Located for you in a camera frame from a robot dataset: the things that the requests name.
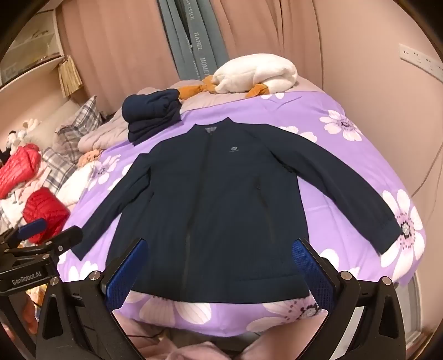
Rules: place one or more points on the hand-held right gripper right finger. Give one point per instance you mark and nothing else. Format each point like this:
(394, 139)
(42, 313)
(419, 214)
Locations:
(309, 273)

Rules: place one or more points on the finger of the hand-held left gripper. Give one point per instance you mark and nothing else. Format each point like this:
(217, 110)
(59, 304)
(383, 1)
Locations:
(65, 235)
(33, 226)

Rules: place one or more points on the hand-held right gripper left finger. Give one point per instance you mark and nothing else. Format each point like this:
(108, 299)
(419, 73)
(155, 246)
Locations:
(124, 273)

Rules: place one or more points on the navy zip jacket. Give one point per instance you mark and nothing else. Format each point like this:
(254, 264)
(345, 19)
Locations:
(214, 207)

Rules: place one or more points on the folded navy clothes stack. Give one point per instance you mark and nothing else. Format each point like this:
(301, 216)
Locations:
(152, 110)

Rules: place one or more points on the red puffer jacket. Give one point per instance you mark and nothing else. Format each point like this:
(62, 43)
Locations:
(19, 169)
(45, 211)

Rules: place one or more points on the white fleece cloth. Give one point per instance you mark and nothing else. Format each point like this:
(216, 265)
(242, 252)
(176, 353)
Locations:
(78, 183)

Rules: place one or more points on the plaid pillow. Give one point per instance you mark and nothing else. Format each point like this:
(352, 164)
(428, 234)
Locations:
(81, 121)
(60, 169)

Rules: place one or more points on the peach cloth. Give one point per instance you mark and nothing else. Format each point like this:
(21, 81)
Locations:
(90, 157)

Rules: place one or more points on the small plush toys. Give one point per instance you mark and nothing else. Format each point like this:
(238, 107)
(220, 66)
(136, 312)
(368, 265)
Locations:
(22, 135)

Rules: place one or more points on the beige quilt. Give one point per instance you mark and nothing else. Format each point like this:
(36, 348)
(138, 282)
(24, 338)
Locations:
(103, 135)

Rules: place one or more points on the pink cloth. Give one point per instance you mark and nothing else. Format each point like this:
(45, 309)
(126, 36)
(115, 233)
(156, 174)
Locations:
(207, 346)

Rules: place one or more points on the purple floral bedsheet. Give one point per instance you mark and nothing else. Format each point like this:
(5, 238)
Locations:
(346, 166)

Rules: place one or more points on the straw hanging ornament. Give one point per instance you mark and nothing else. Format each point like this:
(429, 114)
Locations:
(70, 78)

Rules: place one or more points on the pink curtain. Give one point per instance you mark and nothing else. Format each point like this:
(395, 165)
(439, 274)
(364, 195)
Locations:
(121, 45)

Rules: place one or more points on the white goose plush toy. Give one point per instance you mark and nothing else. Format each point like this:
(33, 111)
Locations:
(256, 72)

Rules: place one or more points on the grey-green curtain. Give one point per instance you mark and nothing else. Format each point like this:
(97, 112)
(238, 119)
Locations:
(183, 41)

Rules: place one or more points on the white wall shelf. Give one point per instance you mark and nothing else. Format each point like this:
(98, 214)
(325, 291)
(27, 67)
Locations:
(31, 52)

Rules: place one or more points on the white wall socket strip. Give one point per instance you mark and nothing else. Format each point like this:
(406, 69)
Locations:
(415, 55)

